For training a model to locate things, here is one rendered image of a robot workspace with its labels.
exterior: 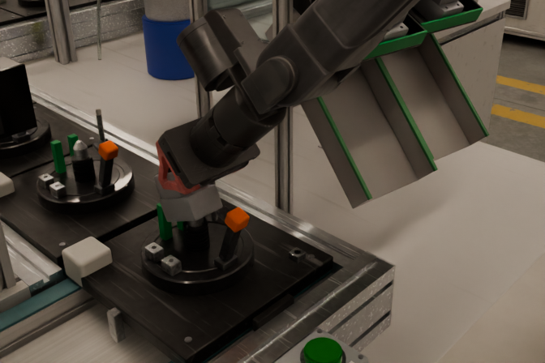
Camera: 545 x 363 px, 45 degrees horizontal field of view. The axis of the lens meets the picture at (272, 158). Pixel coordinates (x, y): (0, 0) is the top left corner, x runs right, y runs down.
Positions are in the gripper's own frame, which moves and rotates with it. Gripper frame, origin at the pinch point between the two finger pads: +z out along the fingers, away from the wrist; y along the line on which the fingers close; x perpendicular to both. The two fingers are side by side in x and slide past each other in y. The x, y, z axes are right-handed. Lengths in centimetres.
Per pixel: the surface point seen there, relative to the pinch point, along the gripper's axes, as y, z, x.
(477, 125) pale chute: -47.5, -6.4, 12.9
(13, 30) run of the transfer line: -33, 91, -71
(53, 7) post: -41, 80, -69
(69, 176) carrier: 1.6, 24.7, -10.9
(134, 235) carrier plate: 2.4, 13.6, 2.6
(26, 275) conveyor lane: 15.9, 17.2, 0.8
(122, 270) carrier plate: 7.8, 10.0, 6.2
